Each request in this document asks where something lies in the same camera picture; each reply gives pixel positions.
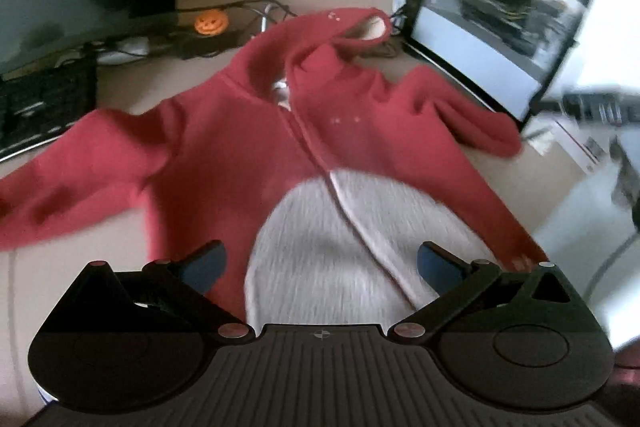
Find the papers on desk right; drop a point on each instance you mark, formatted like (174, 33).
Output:
(586, 144)

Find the right monitor showing image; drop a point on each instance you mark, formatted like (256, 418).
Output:
(504, 52)

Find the black keyboard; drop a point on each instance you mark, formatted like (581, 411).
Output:
(38, 108)

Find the orange pumpkin toy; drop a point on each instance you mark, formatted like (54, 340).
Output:
(211, 23)

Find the red and grey hooded onesie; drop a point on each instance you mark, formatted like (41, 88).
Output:
(321, 178)

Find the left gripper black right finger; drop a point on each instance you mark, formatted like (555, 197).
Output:
(515, 340)

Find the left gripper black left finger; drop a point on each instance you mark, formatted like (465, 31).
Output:
(121, 342)

